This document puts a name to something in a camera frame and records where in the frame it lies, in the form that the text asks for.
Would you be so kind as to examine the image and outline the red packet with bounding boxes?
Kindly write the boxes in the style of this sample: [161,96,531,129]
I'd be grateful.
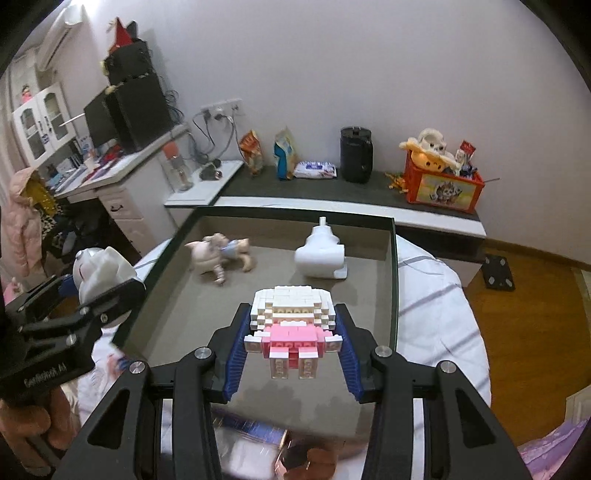
[458,140,477,176]

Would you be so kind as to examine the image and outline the white cat figurine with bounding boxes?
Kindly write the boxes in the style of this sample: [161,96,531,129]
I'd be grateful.
[73,246,140,329]

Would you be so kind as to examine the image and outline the black floor scale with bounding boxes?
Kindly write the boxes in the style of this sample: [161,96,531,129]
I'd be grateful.
[481,255,515,291]

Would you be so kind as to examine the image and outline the pink storage box black rim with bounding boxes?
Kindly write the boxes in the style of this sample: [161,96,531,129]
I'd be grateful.
[112,206,399,446]

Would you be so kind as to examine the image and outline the pink patterned packet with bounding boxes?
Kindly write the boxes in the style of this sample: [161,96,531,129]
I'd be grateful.
[244,286,345,380]

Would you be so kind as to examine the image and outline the pink printed blanket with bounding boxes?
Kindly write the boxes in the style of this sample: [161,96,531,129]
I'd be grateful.
[517,422,587,480]

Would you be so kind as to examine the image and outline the dark patterned cloth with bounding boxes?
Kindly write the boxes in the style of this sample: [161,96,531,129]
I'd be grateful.
[41,203,100,266]

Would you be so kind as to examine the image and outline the dark top low cabinet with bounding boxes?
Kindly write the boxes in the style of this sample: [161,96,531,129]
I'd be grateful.
[165,159,488,287]

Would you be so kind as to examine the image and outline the white plastic toy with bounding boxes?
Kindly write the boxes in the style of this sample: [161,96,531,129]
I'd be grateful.
[294,216,348,280]

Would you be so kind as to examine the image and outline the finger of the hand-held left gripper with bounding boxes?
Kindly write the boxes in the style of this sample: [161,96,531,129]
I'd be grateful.
[7,276,78,326]
[21,279,147,347]

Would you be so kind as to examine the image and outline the white desk with drawers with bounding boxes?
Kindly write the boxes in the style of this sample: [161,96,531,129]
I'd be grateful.
[46,122,190,250]

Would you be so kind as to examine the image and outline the orange toy box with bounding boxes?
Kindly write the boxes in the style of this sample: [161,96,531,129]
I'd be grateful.
[403,150,485,214]

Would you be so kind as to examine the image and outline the small black speaker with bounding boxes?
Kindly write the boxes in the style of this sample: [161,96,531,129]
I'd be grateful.
[104,39,155,86]

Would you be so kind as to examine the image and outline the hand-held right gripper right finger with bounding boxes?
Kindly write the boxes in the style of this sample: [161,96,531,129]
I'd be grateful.
[332,302,532,480]

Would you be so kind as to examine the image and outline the white wall power strip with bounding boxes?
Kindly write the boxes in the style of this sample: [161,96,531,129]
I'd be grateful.
[199,98,243,118]

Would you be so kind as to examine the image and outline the white glass door cabinet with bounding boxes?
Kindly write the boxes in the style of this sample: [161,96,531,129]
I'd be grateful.
[11,83,77,160]

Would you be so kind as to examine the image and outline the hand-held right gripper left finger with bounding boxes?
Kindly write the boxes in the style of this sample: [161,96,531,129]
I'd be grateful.
[48,302,252,480]

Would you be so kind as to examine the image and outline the hanging dark cables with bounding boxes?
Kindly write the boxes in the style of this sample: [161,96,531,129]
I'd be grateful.
[191,111,241,162]

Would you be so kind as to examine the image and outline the white striped quilt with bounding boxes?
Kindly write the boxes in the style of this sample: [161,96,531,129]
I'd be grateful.
[78,233,490,480]

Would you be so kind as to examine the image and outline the yellow plush toy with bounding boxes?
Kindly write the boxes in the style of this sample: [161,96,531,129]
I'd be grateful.
[399,141,462,174]

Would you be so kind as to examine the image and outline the pink jacket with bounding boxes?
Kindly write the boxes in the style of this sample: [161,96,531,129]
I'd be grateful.
[0,167,47,278]

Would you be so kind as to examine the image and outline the person's left hand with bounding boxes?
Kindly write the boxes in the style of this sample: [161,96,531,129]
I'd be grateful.
[0,385,81,462]

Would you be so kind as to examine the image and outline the wet wipes pack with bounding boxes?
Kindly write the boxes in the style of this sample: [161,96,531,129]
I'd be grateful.
[294,161,338,180]

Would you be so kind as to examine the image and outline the blue white bag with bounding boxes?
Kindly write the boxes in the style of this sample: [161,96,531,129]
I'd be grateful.
[273,127,296,181]

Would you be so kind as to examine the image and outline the black cylindrical appliance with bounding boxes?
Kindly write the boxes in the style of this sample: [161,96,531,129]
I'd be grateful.
[340,126,374,184]

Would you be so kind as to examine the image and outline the pig plush toy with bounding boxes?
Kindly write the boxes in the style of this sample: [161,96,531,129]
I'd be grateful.
[185,233,256,284]

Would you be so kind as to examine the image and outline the blender bottle orange lid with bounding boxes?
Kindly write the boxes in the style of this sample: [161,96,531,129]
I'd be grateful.
[164,142,194,192]

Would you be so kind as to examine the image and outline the black computer monitor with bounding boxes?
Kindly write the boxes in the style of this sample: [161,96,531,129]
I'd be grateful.
[83,88,118,148]

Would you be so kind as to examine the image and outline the white plush toy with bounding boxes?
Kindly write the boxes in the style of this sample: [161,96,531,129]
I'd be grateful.
[418,128,451,155]

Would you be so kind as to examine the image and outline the large black speaker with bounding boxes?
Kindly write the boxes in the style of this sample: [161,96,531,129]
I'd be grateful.
[105,74,176,153]

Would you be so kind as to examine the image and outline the white air conditioner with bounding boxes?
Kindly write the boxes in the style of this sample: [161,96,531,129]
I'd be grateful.
[34,7,88,70]

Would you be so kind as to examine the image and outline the orange snack bag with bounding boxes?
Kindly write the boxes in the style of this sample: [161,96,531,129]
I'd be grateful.
[239,130,265,176]

